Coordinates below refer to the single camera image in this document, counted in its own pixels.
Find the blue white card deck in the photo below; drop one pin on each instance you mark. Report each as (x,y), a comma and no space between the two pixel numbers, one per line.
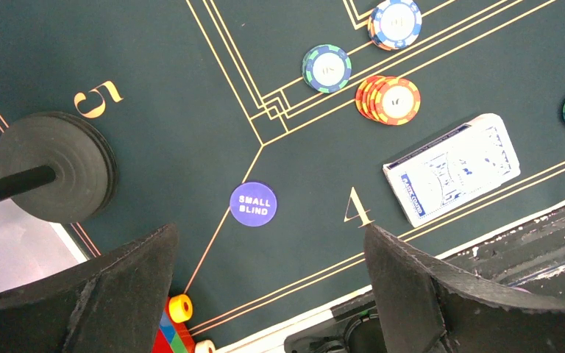
(455,168)

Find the purple small blind button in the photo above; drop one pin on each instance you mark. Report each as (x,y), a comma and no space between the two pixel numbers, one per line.
(253,204)

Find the green blue poker chip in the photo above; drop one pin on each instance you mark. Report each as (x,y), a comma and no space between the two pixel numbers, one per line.
(326,68)

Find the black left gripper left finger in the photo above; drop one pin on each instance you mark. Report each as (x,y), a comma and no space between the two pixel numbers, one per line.
(111,303)

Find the green poker mat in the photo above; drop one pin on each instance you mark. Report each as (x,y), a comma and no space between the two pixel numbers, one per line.
(198,97)

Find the orange yellow poker chip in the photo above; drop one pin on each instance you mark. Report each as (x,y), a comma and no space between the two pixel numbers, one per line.
(388,100)

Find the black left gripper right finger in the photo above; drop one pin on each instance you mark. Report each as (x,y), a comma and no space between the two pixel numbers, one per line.
(427,305)

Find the colourful toy block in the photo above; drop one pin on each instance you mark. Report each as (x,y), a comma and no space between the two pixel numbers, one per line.
(172,335)

